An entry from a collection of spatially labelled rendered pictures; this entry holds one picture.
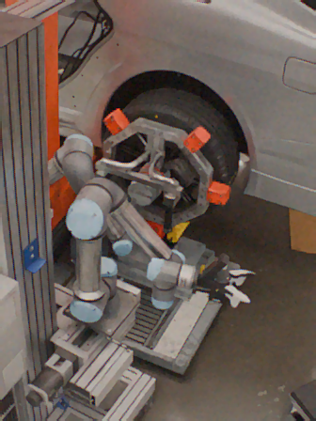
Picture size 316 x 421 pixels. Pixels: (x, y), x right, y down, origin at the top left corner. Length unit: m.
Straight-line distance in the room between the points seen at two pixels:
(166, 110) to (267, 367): 1.43
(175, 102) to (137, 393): 1.35
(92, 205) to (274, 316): 1.94
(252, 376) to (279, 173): 1.06
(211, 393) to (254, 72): 1.58
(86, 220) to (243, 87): 1.24
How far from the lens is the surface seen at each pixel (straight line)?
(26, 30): 1.93
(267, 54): 3.03
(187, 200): 3.44
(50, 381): 2.56
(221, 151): 3.22
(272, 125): 3.18
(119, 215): 2.33
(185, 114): 3.19
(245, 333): 3.78
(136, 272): 3.79
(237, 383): 3.56
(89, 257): 2.30
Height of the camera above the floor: 2.84
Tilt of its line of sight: 40 degrees down
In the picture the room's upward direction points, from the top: 4 degrees clockwise
